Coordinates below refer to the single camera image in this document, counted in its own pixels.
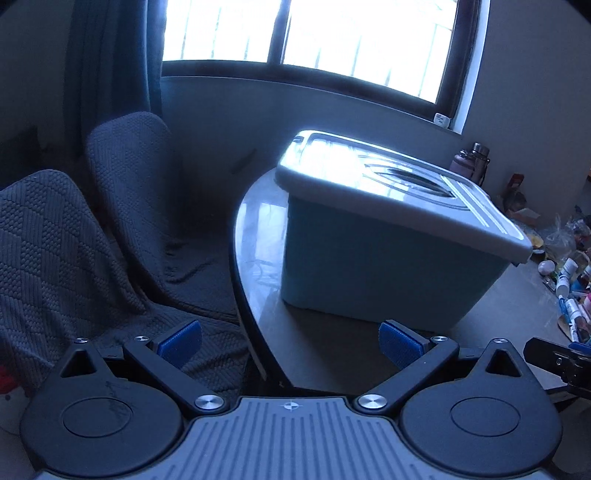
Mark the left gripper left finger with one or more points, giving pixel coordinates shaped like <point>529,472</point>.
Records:
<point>158,362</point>

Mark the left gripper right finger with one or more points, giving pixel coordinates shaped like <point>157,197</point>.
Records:
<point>419,361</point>

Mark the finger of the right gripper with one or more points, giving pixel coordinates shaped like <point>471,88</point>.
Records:
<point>581,348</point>

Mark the white bin lid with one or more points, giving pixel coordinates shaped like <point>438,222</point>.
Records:
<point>395,188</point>

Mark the white dropper bottle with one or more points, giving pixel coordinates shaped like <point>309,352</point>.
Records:
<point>564,277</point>

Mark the white round jar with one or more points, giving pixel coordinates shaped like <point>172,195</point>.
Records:
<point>546,267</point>

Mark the clear plastic bag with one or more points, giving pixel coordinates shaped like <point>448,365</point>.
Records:
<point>559,241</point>

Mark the plate of apple slices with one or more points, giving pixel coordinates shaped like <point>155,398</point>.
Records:
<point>536,241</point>

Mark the near grey covered chair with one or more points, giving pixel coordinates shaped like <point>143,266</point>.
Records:
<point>61,280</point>

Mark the grey covered chair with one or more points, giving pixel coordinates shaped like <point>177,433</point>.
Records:
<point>176,247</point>
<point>61,280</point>

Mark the teal plastic storage bin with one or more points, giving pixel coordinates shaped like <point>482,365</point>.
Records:
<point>345,264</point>

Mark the orange tissue box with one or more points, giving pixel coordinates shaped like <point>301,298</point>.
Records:
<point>525,216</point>

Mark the red box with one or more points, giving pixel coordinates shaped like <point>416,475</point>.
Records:
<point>514,184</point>

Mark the far grey covered chair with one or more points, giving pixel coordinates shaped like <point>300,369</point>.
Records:
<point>176,247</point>

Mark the steel thermos flask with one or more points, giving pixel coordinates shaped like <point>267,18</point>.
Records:
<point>481,162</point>

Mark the small white cup on sill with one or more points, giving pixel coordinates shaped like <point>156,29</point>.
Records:
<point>442,120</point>

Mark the blue curtain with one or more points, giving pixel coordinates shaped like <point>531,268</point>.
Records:
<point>113,64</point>

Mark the window frame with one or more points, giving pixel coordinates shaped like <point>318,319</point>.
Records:
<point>413,56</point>

